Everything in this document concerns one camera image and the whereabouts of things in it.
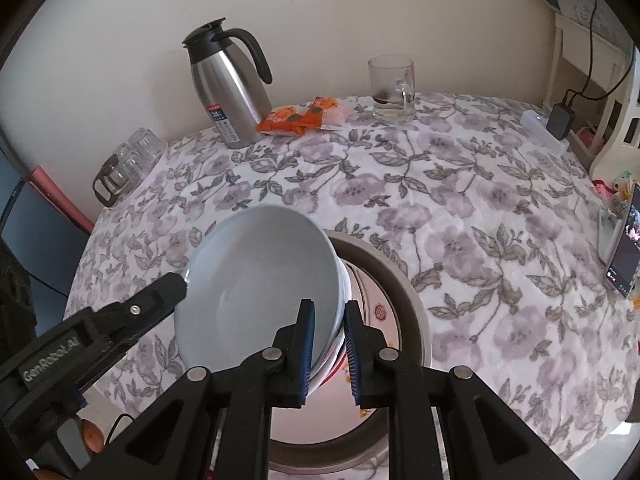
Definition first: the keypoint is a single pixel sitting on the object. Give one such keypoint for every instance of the white square bowl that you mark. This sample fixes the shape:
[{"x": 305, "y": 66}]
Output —
[{"x": 250, "y": 280}]

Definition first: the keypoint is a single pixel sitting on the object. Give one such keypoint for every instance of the dark blue cabinet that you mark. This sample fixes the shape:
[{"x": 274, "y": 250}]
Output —
[{"x": 40, "y": 250}]

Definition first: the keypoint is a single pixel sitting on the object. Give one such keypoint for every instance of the printed cushion with green cloth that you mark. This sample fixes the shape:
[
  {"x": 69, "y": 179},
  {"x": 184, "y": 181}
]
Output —
[{"x": 580, "y": 5}]

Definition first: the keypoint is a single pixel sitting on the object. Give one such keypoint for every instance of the pink chair edge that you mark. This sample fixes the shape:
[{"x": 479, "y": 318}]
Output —
[{"x": 60, "y": 195}]

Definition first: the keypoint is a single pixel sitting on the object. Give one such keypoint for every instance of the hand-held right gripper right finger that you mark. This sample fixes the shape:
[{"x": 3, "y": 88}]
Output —
[{"x": 352, "y": 360}]

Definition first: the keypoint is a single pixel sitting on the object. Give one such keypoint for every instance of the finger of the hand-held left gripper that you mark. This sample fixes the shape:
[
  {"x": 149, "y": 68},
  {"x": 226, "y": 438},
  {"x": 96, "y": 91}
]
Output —
[{"x": 155, "y": 300}]

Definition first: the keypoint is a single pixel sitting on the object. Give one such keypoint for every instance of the smartphone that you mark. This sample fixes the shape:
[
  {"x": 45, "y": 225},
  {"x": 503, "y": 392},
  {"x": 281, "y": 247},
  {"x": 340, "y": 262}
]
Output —
[{"x": 625, "y": 255}]

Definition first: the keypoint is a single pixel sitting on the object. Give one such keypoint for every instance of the stainless steel basin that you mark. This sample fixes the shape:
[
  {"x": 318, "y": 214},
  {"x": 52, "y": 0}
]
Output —
[{"x": 415, "y": 320}]

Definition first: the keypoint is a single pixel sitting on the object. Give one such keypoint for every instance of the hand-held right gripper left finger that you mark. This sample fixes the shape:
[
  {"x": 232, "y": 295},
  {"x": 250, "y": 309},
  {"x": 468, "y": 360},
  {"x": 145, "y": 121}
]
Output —
[{"x": 306, "y": 355}]

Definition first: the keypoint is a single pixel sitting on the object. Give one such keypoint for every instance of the person's left hand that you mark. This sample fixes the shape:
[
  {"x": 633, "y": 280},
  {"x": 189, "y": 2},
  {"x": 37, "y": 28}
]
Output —
[{"x": 93, "y": 437}]

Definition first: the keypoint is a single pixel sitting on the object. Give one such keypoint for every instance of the orange snack packet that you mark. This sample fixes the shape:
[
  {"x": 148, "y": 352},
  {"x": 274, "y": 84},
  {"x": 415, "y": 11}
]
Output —
[
  {"x": 325, "y": 112},
  {"x": 280, "y": 120}
]

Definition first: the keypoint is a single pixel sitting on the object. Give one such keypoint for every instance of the black charger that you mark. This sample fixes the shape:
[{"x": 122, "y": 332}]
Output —
[{"x": 560, "y": 121}]

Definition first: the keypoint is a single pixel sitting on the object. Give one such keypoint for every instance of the grey floral tablecloth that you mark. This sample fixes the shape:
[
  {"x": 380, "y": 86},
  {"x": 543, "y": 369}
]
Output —
[{"x": 475, "y": 235}]

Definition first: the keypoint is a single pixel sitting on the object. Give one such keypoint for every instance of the black rim white plate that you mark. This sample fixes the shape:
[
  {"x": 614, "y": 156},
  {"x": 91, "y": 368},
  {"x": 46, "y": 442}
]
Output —
[{"x": 372, "y": 290}]

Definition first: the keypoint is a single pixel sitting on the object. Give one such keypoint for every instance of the white side table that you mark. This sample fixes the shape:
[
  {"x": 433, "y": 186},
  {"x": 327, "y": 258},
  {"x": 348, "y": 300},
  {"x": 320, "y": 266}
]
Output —
[{"x": 559, "y": 60}]

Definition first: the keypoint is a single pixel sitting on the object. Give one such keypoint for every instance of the stainless steel thermos jug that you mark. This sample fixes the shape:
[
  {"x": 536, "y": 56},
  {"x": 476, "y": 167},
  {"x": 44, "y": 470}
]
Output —
[{"x": 225, "y": 90}]

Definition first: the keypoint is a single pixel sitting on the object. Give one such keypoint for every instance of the pink toys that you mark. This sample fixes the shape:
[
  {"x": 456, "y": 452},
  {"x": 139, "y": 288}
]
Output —
[{"x": 612, "y": 190}]

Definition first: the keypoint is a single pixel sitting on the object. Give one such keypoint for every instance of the red rim strawberry bowl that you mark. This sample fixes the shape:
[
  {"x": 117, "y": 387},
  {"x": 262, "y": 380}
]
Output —
[{"x": 336, "y": 358}]

